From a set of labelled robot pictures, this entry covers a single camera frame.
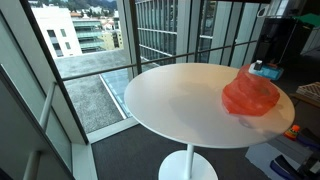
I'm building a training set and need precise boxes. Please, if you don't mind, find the white keyboard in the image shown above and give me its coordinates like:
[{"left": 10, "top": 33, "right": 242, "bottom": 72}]
[{"left": 296, "top": 82, "right": 320, "bottom": 102}]

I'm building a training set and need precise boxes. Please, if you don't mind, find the orange plastic bag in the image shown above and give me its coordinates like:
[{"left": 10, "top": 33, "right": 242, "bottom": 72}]
[{"left": 222, "top": 65, "right": 280, "bottom": 116}]

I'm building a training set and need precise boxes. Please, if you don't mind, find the blue mentos packet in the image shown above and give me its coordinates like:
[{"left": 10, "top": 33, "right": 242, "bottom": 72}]
[{"left": 248, "top": 60, "right": 283, "bottom": 80}]

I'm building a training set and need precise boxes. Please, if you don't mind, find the round white pedestal table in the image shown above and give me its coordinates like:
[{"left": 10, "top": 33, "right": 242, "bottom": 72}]
[{"left": 124, "top": 63, "right": 295, "bottom": 180}]

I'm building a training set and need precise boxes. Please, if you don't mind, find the orange toy cone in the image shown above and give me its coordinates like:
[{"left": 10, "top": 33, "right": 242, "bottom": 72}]
[{"left": 284, "top": 125, "right": 300, "bottom": 140}]

